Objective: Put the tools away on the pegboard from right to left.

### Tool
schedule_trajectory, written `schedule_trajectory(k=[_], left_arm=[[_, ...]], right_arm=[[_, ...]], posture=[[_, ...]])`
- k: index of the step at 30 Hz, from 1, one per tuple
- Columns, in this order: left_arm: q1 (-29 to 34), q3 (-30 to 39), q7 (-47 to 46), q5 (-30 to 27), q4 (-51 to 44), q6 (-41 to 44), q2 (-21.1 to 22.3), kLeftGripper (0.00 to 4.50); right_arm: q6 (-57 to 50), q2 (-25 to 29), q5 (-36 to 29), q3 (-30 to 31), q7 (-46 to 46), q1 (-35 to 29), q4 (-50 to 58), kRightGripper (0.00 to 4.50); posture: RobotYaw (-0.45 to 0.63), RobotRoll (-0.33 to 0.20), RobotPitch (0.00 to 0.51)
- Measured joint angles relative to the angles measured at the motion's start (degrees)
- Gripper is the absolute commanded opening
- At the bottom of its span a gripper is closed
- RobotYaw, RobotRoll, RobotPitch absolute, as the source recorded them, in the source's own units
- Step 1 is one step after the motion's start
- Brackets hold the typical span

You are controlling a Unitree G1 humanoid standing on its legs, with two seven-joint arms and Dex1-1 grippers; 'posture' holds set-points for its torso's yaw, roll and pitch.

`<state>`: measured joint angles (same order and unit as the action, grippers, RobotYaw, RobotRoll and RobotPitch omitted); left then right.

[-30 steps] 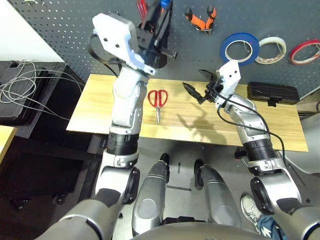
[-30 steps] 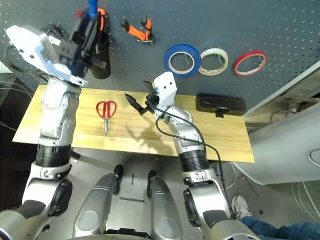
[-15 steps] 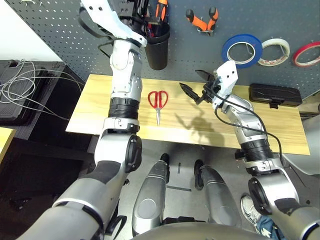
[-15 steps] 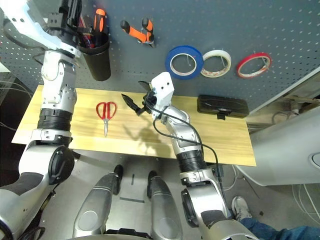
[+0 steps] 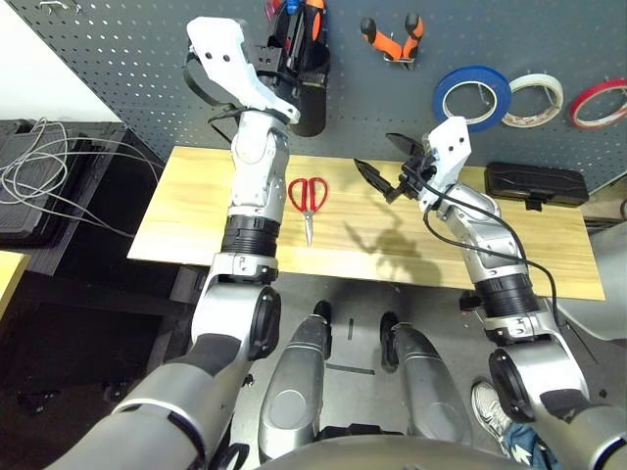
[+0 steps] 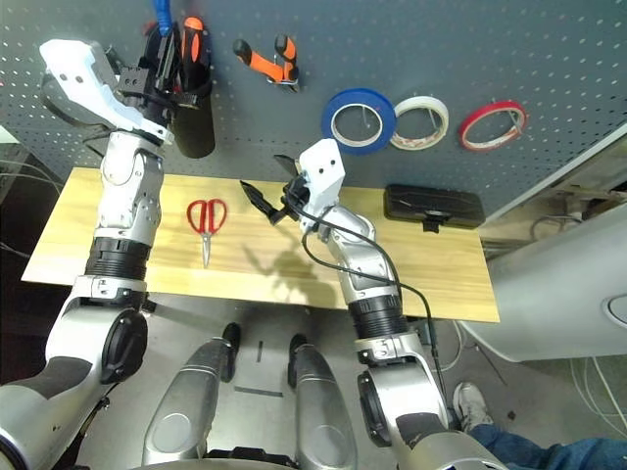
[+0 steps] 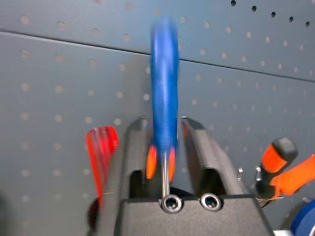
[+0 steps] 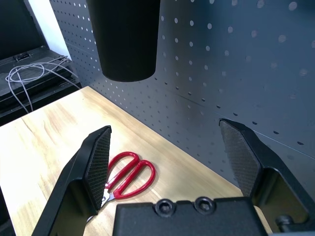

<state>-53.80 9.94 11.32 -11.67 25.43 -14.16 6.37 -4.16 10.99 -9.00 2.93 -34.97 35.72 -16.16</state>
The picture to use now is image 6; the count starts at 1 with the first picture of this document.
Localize red tape roll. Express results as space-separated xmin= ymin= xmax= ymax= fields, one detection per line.
xmin=458 ymin=100 xmax=529 ymax=153

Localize silver left robot leg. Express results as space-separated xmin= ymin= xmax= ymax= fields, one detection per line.
xmin=141 ymin=322 xmax=244 ymax=466

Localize silver robot leg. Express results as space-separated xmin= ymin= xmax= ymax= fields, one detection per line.
xmin=287 ymin=333 xmax=359 ymax=470
xmin=141 ymin=322 xmax=244 ymax=466

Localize silver right robot leg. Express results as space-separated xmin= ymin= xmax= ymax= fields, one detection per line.
xmin=287 ymin=333 xmax=359 ymax=470

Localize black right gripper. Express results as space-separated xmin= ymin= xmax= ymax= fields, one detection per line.
xmin=238 ymin=154 xmax=312 ymax=227

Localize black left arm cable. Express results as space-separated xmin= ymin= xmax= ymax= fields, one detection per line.
xmin=82 ymin=124 xmax=119 ymax=158

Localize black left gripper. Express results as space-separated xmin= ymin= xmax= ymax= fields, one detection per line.
xmin=117 ymin=26 xmax=182 ymax=112

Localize white floor cable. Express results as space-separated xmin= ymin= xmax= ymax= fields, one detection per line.
xmin=570 ymin=356 xmax=627 ymax=427

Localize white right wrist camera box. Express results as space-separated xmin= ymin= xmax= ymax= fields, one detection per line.
xmin=298 ymin=138 xmax=345 ymax=224

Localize white tape roll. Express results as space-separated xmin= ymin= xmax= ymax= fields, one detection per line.
xmin=390 ymin=95 xmax=451 ymax=151

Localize large white rounded casing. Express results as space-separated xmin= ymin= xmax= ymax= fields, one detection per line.
xmin=459 ymin=200 xmax=627 ymax=363

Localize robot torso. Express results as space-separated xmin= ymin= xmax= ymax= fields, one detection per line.
xmin=195 ymin=445 xmax=300 ymax=470

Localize dark grey pegboard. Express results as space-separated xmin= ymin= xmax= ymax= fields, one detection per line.
xmin=0 ymin=0 xmax=627 ymax=216

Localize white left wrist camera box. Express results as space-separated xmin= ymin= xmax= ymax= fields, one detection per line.
xmin=38 ymin=39 xmax=175 ymax=146

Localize white sneaker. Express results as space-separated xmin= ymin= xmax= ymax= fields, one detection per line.
xmin=453 ymin=381 xmax=494 ymax=432

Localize orange black needle-nose pliers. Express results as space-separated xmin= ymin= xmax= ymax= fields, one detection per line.
xmin=232 ymin=34 xmax=301 ymax=94

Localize blue handled screwdriver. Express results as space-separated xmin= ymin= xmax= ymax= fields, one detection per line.
xmin=152 ymin=0 xmax=173 ymax=38

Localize blue tape roll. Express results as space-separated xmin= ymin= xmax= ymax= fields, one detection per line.
xmin=320 ymin=87 xmax=397 ymax=157

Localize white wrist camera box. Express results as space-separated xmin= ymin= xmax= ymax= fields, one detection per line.
xmin=298 ymin=138 xmax=345 ymax=224
xmin=38 ymin=39 xmax=175 ymax=146

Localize red handled scissors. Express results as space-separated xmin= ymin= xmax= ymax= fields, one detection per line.
xmin=185 ymin=197 xmax=229 ymax=269

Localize orange black handled screwdriver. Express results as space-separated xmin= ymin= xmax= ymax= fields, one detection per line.
xmin=179 ymin=16 xmax=207 ymax=94

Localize metal wire pliers holder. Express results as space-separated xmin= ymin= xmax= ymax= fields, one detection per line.
xmin=266 ymin=53 xmax=301 ymax=94

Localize tangled white cable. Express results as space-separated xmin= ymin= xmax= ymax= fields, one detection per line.
xmin=0 ymin=159 xmax=65 ymax=195

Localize black plastic tool case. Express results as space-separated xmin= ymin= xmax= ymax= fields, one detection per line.
xmin=383 ymin=183 xmax=486 ymax=234

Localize blue jeans leg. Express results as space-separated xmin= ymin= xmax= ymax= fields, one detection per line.
xmin=462 ymin=423 xmax=627 ymax=470

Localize black cup holder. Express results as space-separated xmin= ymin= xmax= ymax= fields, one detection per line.
xmin=161 ymin=77 xmax=217 ymax=160

